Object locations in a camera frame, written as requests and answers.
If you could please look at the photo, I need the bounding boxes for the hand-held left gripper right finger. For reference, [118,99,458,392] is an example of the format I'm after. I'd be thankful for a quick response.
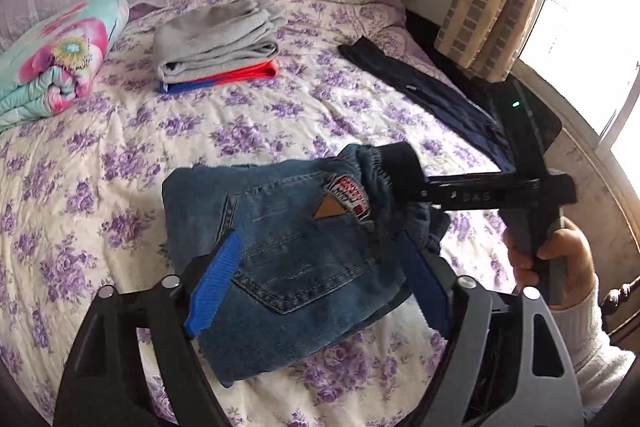
[397,237,586,427]

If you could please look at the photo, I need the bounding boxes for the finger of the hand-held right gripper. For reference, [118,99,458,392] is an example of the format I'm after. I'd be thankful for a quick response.
[381,146,445,212]

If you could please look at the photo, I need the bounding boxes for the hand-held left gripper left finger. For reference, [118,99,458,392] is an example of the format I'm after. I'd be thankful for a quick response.
[52,229,246,427]

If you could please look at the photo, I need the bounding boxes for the blue denim pants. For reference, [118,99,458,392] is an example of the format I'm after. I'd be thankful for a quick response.
[161,144,451,385]

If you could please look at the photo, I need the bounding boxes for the dark navy pants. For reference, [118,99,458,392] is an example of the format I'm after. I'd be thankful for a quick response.
[337,37,518,172]

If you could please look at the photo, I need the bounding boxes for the person's right hand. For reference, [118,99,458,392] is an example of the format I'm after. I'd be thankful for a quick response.
[502,226,599,308]

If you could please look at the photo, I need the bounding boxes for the purple floral bed sheet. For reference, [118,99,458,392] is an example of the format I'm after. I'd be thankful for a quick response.
[0,0,521,427]

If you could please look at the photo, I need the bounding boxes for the folded red garment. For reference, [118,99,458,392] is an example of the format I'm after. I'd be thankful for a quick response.
[187,61,280,88]

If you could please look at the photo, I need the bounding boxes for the window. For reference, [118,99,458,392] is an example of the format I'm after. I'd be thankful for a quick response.
[517,0,640,253]

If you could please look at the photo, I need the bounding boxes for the folded blue garment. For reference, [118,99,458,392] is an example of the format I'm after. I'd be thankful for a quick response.
[159,77,241,95]

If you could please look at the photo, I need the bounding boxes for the folded grey clothing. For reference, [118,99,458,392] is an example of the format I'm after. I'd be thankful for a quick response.
[151,0,287,84]

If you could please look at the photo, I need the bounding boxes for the folded floral quilt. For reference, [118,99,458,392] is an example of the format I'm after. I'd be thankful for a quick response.
[0,0,131,132]

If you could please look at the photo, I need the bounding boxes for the black bed frame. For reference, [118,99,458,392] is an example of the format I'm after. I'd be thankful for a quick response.
[404,8,563,148]

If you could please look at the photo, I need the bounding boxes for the dark wooden bed post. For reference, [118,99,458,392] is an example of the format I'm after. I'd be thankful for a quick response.
[600,274,640,348]

